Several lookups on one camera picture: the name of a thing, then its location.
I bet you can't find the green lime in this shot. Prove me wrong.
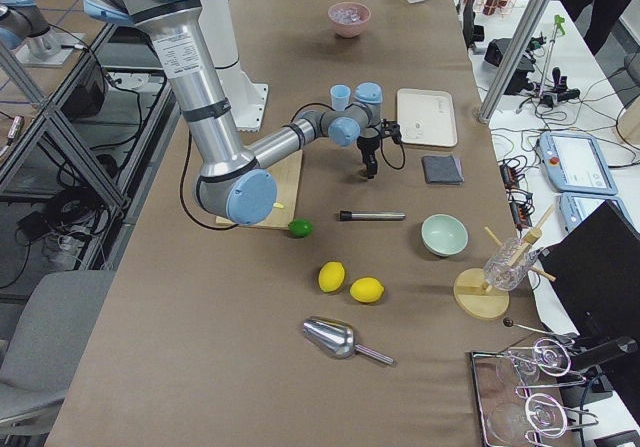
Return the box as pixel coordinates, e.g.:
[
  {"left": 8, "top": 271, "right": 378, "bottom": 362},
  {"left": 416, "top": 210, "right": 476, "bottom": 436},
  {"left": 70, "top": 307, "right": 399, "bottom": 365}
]
[{"left": 287, "top": 218, "right": 314, "bottom": 238}]

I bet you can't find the pink bowl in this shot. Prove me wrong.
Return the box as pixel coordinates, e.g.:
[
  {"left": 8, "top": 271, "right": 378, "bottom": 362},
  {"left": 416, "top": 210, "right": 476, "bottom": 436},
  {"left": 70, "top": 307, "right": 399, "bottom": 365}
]
[{"left": 328, "top": 2, "right": 371, "bottom": 39}]

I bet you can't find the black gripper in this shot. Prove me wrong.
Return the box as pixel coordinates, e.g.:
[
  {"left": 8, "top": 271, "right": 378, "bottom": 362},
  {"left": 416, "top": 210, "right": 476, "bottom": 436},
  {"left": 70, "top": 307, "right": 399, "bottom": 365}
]
[{"left": 356, "top": 127, "right": 381, "bottom": 179}]

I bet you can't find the blue teach pendant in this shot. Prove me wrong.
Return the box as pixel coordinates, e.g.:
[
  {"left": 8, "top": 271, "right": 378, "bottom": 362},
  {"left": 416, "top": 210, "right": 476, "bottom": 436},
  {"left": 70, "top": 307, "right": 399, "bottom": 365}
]
[
  {"left": 559, "top": 192, "right": 629, "bottom": 233},
  {"left": 536, "top": 131, "right": 618, "bottom": 195}
]

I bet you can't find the wooden mug tree stand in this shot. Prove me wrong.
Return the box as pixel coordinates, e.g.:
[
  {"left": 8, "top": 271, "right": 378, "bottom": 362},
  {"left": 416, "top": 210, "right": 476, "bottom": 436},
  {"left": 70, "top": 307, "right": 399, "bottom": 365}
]
[{"left": 454, "top": 205, "right": 556, "bottom": 320}]

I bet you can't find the cream rabbit tray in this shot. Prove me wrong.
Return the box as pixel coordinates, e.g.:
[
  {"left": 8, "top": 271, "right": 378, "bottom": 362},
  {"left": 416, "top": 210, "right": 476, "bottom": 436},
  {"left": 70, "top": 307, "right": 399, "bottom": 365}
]
[{"left": 396, "top": 88, "right": 458, "bottom": 148}]

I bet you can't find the clear glass on stand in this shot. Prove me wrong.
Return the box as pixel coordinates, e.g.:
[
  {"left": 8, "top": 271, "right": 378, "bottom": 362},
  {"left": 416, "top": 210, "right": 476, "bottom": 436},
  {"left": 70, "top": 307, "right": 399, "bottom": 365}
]
[{"left": 483, "top": 238, "right": 536, "bottom": 291}]

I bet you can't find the mint green bowl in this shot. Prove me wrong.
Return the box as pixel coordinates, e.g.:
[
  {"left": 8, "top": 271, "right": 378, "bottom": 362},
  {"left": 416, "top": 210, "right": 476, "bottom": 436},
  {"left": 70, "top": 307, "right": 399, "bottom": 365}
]
[{"left": 421, "top": 213, "right": 469, "bottom": 257}]

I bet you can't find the wooden cutting board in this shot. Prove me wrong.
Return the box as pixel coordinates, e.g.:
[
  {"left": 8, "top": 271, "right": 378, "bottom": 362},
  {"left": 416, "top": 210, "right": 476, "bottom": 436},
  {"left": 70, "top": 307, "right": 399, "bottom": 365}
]
[{"left": 216, "top": 151, "right": 303, "bottom": 229}]

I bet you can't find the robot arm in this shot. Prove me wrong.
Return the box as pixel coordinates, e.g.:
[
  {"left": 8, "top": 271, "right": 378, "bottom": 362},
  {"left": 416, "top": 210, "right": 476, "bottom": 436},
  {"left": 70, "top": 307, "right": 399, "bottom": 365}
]
[
  {"left": 83, "top": 0, "right": 382, "bottom": 225},
  {"left": 1, "top": 0, "right": 50, "bottom": 50}
]

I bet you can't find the aluminium frame post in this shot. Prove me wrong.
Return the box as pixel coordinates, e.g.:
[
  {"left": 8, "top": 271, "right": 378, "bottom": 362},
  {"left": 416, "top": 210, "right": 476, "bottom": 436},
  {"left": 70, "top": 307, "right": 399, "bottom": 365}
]
[{"left": 477, "top": 0, "right": 550, "bottom": 124}]

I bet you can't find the yellow lemon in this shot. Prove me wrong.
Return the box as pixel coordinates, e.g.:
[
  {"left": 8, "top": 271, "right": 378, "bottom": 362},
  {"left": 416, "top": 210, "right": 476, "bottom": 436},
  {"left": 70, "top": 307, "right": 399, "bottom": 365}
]
[
  {"left": 349, "top": 277, "right": 385, "bottom": 304},
  {"left": 318, "top": 261, "right": 346, "bottom": 293}
]

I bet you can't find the light blue plastic cup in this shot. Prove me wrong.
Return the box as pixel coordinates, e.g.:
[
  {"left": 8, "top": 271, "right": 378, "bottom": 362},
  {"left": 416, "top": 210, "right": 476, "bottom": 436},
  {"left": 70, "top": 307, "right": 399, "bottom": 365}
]
[{"left": 329, "top": 84, "right": 351, "bottom": 111}]

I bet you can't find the grey office chair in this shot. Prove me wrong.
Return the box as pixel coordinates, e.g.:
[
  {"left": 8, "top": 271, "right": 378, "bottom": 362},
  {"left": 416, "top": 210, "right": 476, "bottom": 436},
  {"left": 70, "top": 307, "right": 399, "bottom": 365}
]
[{"left": 1, "top": 270, "right": 115, "bottom": 438}]

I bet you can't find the black monitor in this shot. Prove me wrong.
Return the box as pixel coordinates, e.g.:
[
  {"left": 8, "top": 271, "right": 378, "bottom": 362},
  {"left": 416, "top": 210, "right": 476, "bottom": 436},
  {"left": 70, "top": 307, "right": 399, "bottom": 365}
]
[{"left": 540, "top": 201, "right": 639, "bottom": 341}]

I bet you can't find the steel muddler black tip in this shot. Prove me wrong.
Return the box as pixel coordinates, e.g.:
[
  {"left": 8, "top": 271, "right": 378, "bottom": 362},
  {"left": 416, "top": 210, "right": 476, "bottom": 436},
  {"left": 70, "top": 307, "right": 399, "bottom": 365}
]
[{"left": 338, "top": 210, "right": 406, "bottom": 222}]

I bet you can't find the metal scoop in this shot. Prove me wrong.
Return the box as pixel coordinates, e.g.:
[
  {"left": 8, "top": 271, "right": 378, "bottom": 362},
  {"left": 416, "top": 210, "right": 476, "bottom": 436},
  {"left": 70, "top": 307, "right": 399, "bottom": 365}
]
[{"left": 302, "top": 316, "right": 395, "bottom": 366}]

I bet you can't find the wire glass rack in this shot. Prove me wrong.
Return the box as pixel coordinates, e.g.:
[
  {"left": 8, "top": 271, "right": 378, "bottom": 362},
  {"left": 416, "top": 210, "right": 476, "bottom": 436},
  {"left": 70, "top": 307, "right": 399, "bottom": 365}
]
[{"left": 468, "top": 336, "right": 599, "bottom": 446}]

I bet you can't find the pile of ice cubes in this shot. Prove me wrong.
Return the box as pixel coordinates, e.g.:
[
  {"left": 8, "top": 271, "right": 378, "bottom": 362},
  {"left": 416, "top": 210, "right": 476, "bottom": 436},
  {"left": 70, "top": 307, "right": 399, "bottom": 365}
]
[{"left": 329, "top": 4, "right": 363, "bottom": 25}]

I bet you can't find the grey folded cloth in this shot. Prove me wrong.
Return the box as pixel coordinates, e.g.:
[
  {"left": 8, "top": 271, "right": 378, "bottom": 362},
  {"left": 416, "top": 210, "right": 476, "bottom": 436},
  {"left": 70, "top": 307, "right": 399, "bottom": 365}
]
[{"left": 421, "top": 154, "right": 464, "bottom": 185}]

